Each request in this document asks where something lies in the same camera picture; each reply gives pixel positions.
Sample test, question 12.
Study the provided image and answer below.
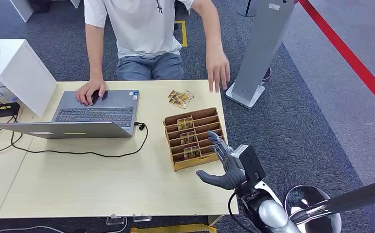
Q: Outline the white furniture panel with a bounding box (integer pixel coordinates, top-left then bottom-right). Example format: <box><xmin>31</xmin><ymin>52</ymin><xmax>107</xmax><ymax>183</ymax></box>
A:
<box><xmin>9</xmin><ymin>0</ymin><xmax>34</xmax><ymax>23</ymax></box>

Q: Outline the black laptop power cable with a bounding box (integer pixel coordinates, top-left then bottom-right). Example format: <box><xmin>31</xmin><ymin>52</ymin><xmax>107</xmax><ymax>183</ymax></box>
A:
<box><xmin>0</xmin><ymin>114</ymin><xmax>149</xmax><ymax>158</ymax></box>

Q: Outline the person's left hand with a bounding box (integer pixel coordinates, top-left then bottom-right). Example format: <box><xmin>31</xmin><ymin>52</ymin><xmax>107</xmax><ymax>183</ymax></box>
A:
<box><xmin>205</xmin><ymin>44</ymin><xmax>231</xmax><ymax>94</ymax></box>

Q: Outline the chrome stanchion post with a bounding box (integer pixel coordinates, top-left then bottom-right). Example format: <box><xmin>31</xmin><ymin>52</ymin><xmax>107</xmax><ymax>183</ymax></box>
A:
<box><xmin>284</xmin><ymin>176</ymin><xmax>375</xmax><ymax>233</ymax></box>

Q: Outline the dark round floor base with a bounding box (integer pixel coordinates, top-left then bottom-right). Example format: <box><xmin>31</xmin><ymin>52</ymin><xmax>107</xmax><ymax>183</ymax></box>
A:
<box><xmin>261</xmin><ymin>67</ymin><xmax>273</xmax><ymax>82</ymax></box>

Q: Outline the grey laptop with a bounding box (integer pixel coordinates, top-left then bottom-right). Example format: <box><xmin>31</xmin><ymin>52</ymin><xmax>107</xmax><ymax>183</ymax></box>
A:
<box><xmin>0</xmin><ymin>90</ymin><xmax>140</xmax><ymax>139</ymax></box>

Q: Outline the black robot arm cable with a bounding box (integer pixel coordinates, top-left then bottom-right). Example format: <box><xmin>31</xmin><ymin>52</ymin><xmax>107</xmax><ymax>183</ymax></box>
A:
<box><xmin>227</xmin><ymin>189</ymin><xmax>256</xmax><ymax>233</ymax></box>

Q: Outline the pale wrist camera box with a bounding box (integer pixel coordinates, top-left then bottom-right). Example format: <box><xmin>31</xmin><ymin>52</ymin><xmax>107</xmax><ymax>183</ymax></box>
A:
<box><xmin>231</xmin><ymin>145</ymin><xmax>266</xmax><ymax>188</ymax></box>

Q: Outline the black power adapter yellow label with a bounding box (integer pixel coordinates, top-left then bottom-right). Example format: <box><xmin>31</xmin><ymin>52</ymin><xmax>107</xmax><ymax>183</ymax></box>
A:
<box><xmin>0</xmin><ymin>102</ymin><xmax>21</xmax><ymax>119</ymax></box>

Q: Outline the person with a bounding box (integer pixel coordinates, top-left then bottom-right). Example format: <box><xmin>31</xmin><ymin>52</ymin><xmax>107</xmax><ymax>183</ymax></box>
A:
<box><xmin>75</xmin><ymin>0</ymin><xmax>231</xmax><ymax>107</ymax></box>

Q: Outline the red floor tape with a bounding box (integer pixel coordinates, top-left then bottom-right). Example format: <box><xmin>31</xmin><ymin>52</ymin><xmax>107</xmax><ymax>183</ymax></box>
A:
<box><xmin>298</xmin><ymin>0</ymin><xmax>375</xmax><ymax>118</ymax></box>

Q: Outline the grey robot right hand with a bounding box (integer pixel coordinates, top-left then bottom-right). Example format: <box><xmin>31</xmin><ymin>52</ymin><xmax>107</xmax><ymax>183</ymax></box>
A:
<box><xmin>196</xmin><ymin>130</ymin><xmax>247</xmax><ymax>191</ymax></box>

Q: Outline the brown wooden card holder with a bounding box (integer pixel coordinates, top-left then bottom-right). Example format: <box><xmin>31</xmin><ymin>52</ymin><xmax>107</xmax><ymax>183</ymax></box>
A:
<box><xmin>163</xmin><ymin>107</ymin><xmax>228</xmax><ymax>172</ymax></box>

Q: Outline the yellow floor tape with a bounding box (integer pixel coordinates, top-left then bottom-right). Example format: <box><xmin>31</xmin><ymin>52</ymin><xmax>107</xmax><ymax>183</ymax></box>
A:
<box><xmin>174</xmin><ymin>20</ymin><xmax>188</xmax><ymax>48</ymax></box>

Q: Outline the white box cabinet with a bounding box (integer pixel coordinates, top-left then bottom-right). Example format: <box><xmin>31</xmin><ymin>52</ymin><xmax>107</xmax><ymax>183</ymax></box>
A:
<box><xmin>0</xmin><ymin>39</ymin><xmax>58</xmax><ymax>117</ymax></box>

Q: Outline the white floor cable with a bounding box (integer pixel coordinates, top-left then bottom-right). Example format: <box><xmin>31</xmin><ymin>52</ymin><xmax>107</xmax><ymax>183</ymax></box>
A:
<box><xmin>0</xmin><ymin>217</ymin><xmax>129</xmax><ymax>233</ymax></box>

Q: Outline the person's right hand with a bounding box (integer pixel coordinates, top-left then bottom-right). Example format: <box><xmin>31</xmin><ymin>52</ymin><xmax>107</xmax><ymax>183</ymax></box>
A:
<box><xmin>75</xmin><ymin>77</ymin><xmax>107</xmax><ymax>106</ymax></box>

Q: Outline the grey kiosk stand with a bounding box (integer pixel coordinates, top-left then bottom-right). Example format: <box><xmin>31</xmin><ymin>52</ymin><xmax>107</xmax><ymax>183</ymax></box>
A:
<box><xmin>225</xmin><ymin>0</ymin><xmax>296</xmax><ymax>109</ymax></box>

